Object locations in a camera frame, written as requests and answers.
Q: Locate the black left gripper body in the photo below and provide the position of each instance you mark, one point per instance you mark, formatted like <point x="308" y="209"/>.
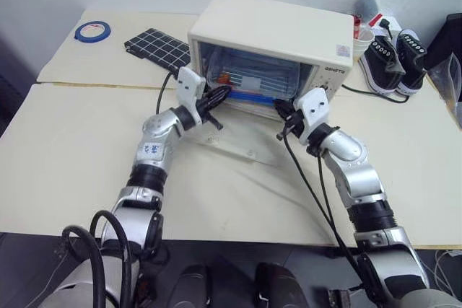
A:
<point x="204" y="105"/>

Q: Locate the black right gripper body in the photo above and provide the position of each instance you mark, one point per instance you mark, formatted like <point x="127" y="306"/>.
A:
<point x="295" y="122"/>

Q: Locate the clear plastic food container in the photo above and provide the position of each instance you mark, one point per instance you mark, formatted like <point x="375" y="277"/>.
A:
<point x="252" y="76"/>

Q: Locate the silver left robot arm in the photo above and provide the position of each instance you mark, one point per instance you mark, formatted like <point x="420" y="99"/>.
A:
<point x="149" y="149"/>

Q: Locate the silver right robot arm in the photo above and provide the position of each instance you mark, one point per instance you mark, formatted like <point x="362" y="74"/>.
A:
<point x="355" y="163"/>

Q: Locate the glass toaster oven door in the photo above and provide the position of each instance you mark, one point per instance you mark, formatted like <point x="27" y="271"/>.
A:
<point x="238" y="135"/>

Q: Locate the cream toaster oven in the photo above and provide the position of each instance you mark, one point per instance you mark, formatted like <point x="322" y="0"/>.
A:
<point x="274" y="30"/>

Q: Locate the black grid panel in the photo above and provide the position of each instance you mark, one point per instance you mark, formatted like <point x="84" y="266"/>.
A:
<point x="159" y="50"/>

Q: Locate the black canvas sneaker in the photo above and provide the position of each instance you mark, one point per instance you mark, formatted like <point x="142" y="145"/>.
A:
<point x="380" y="66"/>
<point x="411" y="62"/>

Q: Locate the white paper cup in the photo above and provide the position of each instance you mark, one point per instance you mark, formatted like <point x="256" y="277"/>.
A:
<point x="362" y="43"/>

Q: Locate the red capped tube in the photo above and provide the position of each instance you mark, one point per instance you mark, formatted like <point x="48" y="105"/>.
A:
<point x="357" y="24"/>

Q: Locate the black plug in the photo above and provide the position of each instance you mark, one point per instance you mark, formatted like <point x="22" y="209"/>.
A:
<point x="384" y="25"/>

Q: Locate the blue tape roll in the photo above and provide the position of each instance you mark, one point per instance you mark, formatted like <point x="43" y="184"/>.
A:
<point x="93" y="31"/>

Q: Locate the grey plush toy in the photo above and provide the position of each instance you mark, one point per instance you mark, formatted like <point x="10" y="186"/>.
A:
<point x="368" y="2"/>

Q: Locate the white box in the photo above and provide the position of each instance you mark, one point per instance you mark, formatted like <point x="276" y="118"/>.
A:
<point x="391" y="25"/>

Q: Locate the dark rounded shape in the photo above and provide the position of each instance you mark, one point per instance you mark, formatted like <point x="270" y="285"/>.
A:
<point x="279" y="286"/>
<point x="189" y="286"/>

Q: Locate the clear plastic bag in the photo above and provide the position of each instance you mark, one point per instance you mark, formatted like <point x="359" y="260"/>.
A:
<point x="449" y="84"/>

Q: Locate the black case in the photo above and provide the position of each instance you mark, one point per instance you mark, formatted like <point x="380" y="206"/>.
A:
<point x="449" y="37"/>

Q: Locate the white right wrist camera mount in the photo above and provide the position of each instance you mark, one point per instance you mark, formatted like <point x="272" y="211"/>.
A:
<point x="314" y="107"/>

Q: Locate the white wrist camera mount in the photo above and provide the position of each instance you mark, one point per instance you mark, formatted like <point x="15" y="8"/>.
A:
<point x="188" y="84"/>
<point x="314" y="107"/>

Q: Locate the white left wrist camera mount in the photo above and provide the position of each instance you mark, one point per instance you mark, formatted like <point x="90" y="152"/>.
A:
<point x="188" y="84"/>

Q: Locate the small dark bracket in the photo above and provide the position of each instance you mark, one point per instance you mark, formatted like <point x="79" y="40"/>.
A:
<point x="339" y="298"/>

